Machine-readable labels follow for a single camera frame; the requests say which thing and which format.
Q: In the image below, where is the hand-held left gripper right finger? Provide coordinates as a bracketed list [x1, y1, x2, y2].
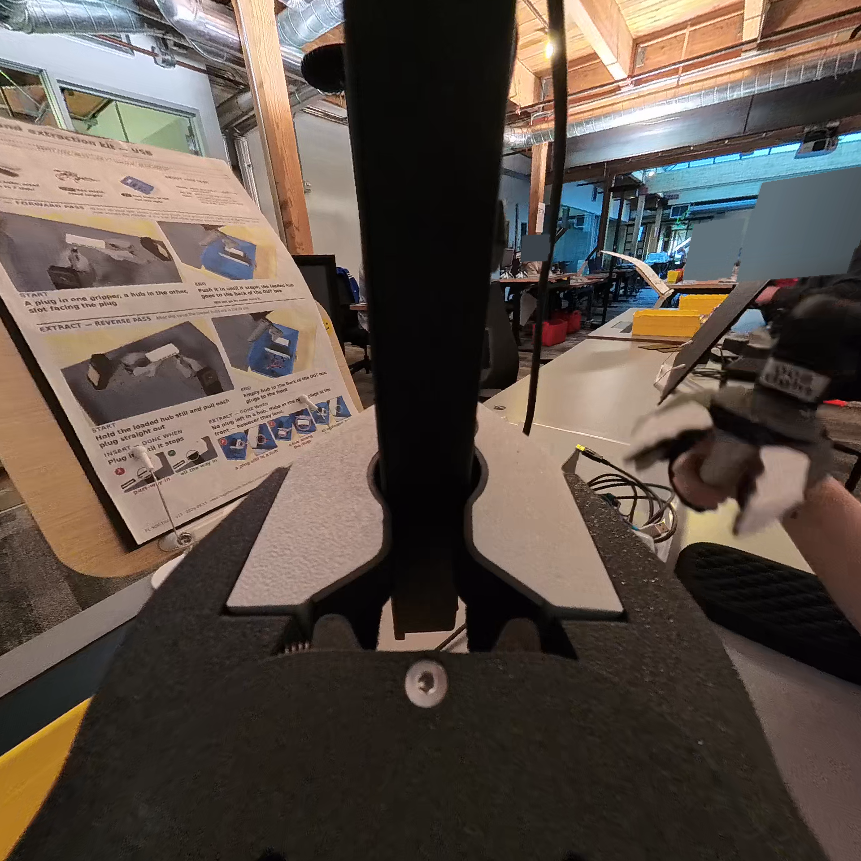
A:
[464, 402, 628, 620]

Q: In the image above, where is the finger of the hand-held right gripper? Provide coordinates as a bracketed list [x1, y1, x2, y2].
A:
[624, 396, 715, 473]
[732, 443, 809, 537]

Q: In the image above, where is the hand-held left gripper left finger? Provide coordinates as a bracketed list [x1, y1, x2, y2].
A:
[226, 404, 391, 616]

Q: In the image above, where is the clear plastic bin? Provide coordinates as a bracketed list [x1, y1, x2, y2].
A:
[561, 447, 682, 562]

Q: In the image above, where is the long black usb hub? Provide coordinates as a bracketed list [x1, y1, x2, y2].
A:
[342, 0, 520, 641]

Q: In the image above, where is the yellow plastic bin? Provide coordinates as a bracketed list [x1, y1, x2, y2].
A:
[0, 700, 91, 861]

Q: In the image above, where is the person's right forearm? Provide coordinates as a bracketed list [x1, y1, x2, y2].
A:
[780, 474, 861, 636]

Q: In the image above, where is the person's right hand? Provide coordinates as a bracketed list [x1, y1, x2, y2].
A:
[668, 429, 762, 512]

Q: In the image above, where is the black tilted board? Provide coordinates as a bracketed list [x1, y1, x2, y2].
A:
[658, 279, 769, 406]

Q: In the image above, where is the black mesh wrist pad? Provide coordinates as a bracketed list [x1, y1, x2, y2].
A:
[674, 541, 861, 674]

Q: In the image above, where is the red storage bin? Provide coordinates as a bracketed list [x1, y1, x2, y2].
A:
[531, 311, 583, 348]

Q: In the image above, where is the white stand base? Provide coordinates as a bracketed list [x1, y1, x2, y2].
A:
[149, 548, 203, 589]

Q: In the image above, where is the black computer monitor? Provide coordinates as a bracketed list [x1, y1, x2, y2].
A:
[292, 254, 343, 351]

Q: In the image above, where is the wooden sheet board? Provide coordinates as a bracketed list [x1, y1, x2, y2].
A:
[0, 296, 367, 581]

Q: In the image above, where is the ceiling projector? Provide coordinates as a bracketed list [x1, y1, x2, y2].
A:
[796, 123, 842, 160]

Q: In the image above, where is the printed instruction sheet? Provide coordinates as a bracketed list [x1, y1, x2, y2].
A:
[0, 121, 359, 547]

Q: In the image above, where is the gold plug usb cable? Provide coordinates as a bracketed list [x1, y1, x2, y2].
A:
[577, 444, 636, 475]

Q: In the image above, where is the wire sheet clip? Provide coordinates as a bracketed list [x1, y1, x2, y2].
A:
[131, 444, 196, 547]

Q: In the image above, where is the silver air duct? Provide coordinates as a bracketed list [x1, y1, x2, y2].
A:
[0, 0, 347, 75]
[504, 64, 861, 152]

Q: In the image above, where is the wooden post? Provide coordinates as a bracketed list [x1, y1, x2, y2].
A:
[232, 0, 315, 257]

